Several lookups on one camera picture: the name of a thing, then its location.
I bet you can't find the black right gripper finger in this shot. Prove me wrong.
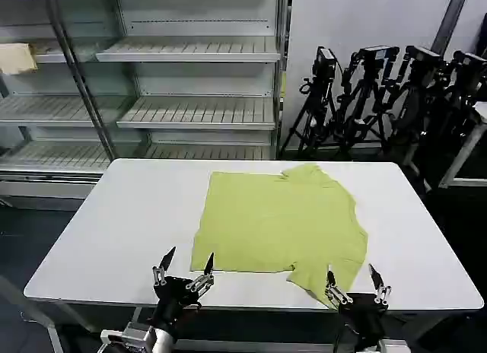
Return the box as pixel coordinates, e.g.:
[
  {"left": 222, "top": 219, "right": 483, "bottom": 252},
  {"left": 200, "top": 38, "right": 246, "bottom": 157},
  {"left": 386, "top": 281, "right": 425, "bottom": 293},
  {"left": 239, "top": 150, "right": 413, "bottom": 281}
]
[
  {"left": 368, "top": 262, "right": 393, "bottom": 306},
  {"left": 325, "top": 269, "right": 354, "bottom": 311}
]

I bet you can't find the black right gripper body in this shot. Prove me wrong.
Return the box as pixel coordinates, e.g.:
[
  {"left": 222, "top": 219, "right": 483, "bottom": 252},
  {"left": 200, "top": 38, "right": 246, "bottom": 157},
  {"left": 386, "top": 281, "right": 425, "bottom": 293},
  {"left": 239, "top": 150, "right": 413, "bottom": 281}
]
[{"left": 336, "top": 291, "right": 390, "bottom": 347}]

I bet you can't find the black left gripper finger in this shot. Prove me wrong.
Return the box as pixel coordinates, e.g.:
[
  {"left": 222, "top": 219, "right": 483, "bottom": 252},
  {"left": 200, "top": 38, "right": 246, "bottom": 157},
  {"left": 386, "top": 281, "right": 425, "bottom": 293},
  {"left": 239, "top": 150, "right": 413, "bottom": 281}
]
[
  {"left": 185, "top": 252, "right": 216, "bottom": 293},
  {"left": 151, "top": 246, "right": 177, "bottom": 287}
]

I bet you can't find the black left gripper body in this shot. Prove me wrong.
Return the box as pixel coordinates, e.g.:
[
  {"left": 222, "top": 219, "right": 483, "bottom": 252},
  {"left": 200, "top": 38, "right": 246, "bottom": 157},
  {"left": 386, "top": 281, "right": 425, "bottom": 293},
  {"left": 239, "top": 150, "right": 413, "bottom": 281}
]
[{"left": 151, "top": 275, "right": 205, "bottom": 334}]

